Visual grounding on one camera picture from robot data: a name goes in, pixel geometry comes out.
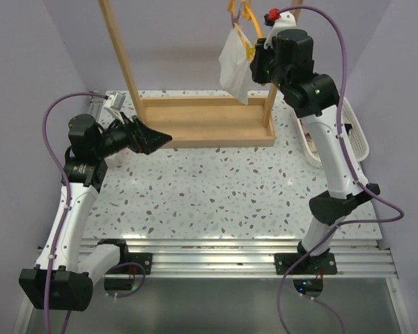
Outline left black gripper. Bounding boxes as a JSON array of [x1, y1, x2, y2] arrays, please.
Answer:
[[93, 111, 171, 158]]

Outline white underwear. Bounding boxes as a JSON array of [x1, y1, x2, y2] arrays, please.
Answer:
[[219, 29, 251, 105]]

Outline orange plastic hanger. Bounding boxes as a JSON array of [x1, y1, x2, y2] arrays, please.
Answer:
[[227, 0, 263, 49]]

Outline purple clothespin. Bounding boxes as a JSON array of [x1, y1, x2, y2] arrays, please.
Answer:
[[231, 15, 239, 28]]

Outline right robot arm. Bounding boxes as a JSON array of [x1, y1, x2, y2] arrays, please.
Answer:
[[251, 29, 380, 275]]

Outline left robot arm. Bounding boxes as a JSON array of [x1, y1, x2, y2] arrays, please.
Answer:
[[19, 114, 173, 311]]

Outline yellow clothespin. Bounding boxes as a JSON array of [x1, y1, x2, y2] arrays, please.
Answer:
[[244, 41, 256, 61]]

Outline wooden hanging rack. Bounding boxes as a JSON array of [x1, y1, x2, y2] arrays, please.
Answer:
[[97, 0, 304, 150]]

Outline clothes in basket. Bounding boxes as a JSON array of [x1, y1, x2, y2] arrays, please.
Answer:
[[304, 129, 318, 155]]

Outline white laundry basket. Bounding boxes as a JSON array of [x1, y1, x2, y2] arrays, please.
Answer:
[[293, 98, 369, 168]]

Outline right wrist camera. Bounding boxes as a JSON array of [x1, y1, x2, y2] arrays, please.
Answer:
[[264, 8, 297, 49]]

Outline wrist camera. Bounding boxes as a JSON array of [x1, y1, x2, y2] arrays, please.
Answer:
[[103, 93, 125, 120], [264, 8, 297, 49]]

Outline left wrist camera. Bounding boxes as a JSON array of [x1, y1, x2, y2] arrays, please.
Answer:
[[103, 93, 125, 120]]

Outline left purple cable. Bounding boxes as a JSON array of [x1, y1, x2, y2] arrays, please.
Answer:
[[42, 90, 107, 334]]

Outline aluminium mounting rail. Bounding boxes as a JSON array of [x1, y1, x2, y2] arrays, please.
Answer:
[[77, 237, 398, 279]]

